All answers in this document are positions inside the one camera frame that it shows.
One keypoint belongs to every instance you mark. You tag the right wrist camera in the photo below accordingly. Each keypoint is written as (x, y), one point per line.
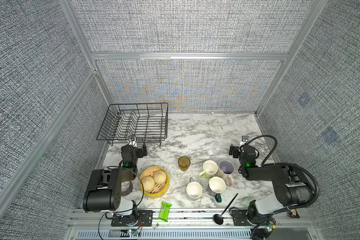
(244, 140)

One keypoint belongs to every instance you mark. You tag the light green mug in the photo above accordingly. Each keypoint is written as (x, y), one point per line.
(210, 168)

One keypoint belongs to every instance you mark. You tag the dark green mug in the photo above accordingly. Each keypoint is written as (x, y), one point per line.
(216, 187)

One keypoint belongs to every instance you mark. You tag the steamed bun right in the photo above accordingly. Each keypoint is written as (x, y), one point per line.
(160, 177)

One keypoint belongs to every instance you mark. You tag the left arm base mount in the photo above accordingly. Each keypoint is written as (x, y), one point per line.
(128, 215)

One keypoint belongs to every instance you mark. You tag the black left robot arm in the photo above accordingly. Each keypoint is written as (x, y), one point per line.
(108, 187)

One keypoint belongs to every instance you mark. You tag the steamed bun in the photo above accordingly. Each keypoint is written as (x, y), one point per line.
(160, 177)
(148, 183)

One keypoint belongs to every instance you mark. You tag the grey tape roll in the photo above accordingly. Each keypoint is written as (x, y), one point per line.
(126, 188)

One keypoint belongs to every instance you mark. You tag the green snack packet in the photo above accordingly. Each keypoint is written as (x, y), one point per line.
(164, 212)

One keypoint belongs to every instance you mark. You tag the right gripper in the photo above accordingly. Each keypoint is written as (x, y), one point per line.
(233, 150)

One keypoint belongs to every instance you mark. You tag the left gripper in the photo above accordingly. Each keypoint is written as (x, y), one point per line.
(142, 150)

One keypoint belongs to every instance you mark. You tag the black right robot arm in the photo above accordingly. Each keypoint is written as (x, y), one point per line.
(293, 185)

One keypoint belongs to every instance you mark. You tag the black ladle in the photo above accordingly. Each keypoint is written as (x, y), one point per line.
(218, 218)

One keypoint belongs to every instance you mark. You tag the pink iridescent mug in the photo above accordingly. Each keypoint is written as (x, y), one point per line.
(225, 171)

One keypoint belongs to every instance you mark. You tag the aluminium front rail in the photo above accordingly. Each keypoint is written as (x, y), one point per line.
(189, 224)

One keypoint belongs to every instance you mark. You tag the black wire dish rack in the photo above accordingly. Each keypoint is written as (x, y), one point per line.
(148, 122)

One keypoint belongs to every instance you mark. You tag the steamed bun left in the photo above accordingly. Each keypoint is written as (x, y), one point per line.
(148, 183)

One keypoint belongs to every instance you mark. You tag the grey mug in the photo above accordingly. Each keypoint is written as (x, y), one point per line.
(194, 190)

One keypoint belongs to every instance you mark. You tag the small circuit board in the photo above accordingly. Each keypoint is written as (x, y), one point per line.
(270, 228)

